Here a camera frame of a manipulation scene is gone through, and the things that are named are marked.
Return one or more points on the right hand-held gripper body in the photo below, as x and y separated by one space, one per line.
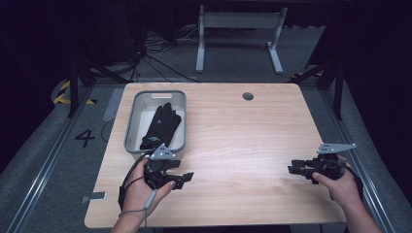
330 161

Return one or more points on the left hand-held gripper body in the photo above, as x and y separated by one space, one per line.
158 163

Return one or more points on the black glove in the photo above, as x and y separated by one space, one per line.
161 126

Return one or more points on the grey plastic bin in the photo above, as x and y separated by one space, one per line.
142 119

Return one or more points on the person's right hand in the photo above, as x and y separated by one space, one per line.
336 191

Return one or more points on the person's left hand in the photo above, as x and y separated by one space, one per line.
137 191

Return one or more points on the black metal stand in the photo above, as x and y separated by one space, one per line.
84 71
327 74

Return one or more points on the yellow black striped tape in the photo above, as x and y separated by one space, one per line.
64 93

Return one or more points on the metal floor rail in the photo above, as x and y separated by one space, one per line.
45 165
353 155

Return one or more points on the small grey metal bracket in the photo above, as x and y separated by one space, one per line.
94 196

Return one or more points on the white metal table frame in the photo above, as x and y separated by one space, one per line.
239 35

